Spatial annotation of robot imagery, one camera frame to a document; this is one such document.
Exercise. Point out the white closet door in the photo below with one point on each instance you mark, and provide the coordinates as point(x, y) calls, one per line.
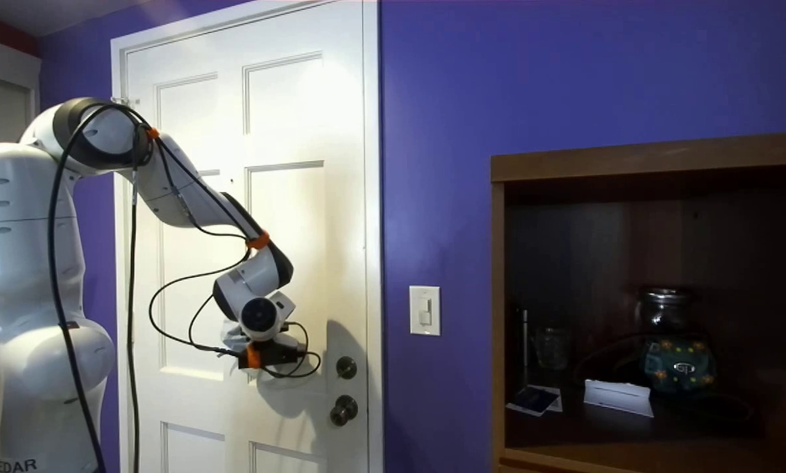
point(0, 105)

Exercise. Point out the painted glass jar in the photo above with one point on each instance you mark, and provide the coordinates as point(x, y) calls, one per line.
point(677, 358)

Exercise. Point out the dark deadbolt knob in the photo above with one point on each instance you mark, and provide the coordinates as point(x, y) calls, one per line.
point(342, 411)

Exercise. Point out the white paper card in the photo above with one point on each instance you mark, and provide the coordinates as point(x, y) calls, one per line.
point(619, 395)

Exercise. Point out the white light switch plate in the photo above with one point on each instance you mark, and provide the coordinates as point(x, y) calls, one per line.
point(425, 310)

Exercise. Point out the small flat book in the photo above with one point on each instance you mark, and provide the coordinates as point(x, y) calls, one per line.
point(534, 400)

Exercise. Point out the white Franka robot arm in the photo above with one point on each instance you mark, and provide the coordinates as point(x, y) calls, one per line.
point(24, 264)

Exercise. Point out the clear drinking glass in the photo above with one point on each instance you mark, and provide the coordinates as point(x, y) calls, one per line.
point(551, 349)

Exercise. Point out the brown wooden cabinet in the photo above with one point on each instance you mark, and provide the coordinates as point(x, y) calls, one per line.
point(584, 160)

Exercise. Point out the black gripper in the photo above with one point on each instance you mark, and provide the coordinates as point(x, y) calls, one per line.
point(277, 354)

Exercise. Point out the white panel door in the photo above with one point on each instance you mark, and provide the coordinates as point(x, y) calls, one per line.
point(322, 173)

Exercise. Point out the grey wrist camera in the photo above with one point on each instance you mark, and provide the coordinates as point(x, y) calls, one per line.
point(235, 333)

